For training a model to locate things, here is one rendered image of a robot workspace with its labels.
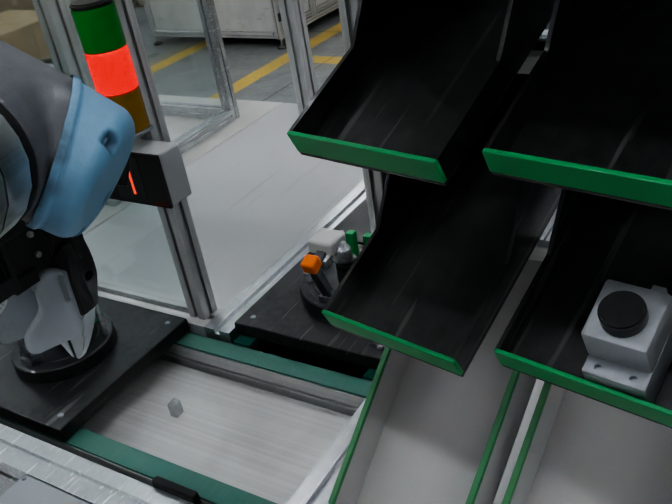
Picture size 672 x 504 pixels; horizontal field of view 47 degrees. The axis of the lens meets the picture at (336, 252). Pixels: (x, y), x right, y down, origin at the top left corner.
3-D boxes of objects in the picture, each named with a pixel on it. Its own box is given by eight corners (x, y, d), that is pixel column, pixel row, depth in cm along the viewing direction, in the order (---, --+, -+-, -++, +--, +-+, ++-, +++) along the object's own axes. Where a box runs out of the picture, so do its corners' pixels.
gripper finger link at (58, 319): (33, 392, 59) (-13, 292, 54) (89, 346, 63) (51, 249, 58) (60, 402, 57) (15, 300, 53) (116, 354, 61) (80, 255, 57)
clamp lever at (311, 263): (331, 300, 103) (311, 267, 98) (319, 298, 104) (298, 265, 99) (342, 279, 105) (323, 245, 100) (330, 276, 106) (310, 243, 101)
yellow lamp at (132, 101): (130, 137, 92) (118, 98, 90) (101, 134, 95) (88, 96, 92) (158, 121, 95) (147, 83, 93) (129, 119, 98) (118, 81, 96)
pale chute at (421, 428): (470, 570, 67) (447, 573, 63) (353, 503, 75) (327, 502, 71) (578, 265, 69) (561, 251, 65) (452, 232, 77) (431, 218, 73)
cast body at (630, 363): (651, 412, 51) (637, 362, 47) (587, 390, 54) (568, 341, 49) (695, 309, 54) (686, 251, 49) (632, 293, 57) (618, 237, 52)
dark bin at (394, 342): (463, 378, 58) (431, 329, 53) (332, 326, 66) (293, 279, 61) (614, 107, 67) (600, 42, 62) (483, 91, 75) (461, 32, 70)
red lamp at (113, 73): (118, 97, 89) (105, 56, 87) (88, 95, 92) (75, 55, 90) (147, 82, 93) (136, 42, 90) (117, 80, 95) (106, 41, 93)
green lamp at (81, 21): (105, 55, 87) (91, 11, 84) (74, 54, 89) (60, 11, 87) (135, 41, 90) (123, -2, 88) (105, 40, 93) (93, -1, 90)
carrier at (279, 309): (388, 373, 96) (376, 290, 90) (236, 334, 108) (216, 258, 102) (464, 272, 113) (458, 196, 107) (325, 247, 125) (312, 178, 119)
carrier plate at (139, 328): (64, 442, 94) (59, 429, 93) (-54, 394, 106) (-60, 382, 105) (190, 329, 111) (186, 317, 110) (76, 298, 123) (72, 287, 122)
